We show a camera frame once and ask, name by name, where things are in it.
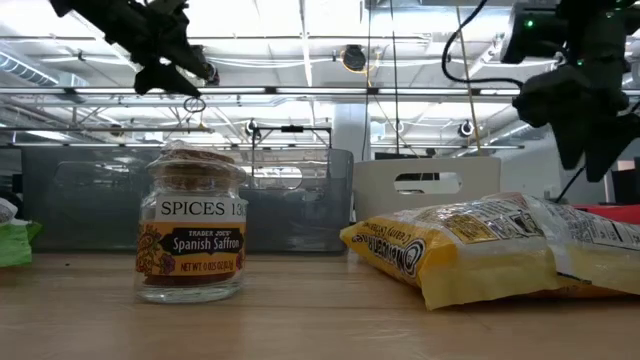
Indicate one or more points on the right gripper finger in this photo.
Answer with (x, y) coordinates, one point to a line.
(607, 150)
(570, 145)

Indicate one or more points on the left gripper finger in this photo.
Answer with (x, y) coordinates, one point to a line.
(195, 65)
(162, 80)

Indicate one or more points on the green red ramen packet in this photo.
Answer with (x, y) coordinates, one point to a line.
(15, 245)

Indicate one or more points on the black monitor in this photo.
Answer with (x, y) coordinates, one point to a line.
(627, 192)

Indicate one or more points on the long ceiling light bar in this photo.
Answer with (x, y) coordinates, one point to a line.
(300, 90)

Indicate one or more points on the yellow ramen noodle packet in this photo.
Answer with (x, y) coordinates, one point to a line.
(475, 260)

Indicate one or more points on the white building column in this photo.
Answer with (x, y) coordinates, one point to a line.
(350, 125)

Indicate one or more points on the white plastic bin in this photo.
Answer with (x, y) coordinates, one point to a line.
(375, 195)

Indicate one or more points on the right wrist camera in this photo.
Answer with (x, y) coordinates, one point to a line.
(530, 40)

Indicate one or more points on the black metal stand frame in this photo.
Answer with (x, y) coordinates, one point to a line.
(292, 128)

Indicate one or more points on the grey ventilation duct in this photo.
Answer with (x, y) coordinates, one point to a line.
(25, 70)

